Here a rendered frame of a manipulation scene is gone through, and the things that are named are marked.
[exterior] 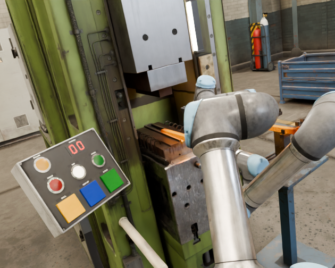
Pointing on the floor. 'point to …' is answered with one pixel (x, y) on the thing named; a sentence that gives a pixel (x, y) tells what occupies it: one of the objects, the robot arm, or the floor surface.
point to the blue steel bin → (312, 75)
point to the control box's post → (90, 242)
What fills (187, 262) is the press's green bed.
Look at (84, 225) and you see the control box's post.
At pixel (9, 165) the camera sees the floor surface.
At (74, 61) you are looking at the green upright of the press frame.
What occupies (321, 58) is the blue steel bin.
